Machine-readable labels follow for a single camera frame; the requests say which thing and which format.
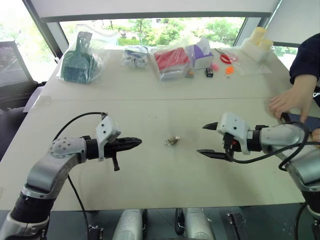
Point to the cream paper cup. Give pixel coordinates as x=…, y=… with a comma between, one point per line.
x=265, y=44
x=258, y=36

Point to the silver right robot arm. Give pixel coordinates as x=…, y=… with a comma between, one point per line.
x=287, y=136

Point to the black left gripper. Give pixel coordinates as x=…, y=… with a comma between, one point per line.
x=111, y=149

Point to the bagged green plastic scoop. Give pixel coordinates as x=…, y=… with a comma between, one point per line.
x=77, y=62

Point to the person's bare hand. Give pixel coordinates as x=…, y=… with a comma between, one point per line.
x=316, y=138
x=295, y=97

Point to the bagged red cloth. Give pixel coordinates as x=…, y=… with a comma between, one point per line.
x=170, y=60

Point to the dark navy sleeved forearm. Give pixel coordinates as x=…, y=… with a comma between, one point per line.
x=306, y=57

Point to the black smartphone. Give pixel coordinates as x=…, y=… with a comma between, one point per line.
x=308, y=122

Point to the pink fluffy ball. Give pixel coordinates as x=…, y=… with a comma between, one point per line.
x=215, y=67

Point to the small colourful packet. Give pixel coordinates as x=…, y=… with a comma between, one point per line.
x=189, y=73

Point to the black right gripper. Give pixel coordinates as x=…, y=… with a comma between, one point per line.
x=231, y=145

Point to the bagged purple white box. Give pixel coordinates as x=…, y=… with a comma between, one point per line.
x=201, y=55

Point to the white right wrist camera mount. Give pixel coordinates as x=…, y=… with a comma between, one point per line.
x=232, y=125

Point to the black chair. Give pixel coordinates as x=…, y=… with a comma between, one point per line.
x=13, y=72

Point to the small orange plastic piece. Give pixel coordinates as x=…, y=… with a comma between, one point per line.
x=230, y=70

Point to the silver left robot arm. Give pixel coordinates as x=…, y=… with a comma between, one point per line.
x=42, y=172

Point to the clear flat plastic bag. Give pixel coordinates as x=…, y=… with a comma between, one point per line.
x=252, y=66

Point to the silver rounded shape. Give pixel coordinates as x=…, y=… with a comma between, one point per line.
x=131, y=225
x=197, y=225

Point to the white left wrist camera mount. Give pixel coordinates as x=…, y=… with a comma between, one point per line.
x=106, y=130

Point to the small black box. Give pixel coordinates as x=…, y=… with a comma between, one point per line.
x=209, y=72

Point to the bag of blue white items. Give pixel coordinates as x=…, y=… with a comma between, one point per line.
x=135, y=57

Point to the black metal bracket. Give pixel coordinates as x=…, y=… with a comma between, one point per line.
x=236, y=226
x=95, y=232

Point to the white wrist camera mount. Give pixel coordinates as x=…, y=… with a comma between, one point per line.
x=232, y=125
x=106, y=130

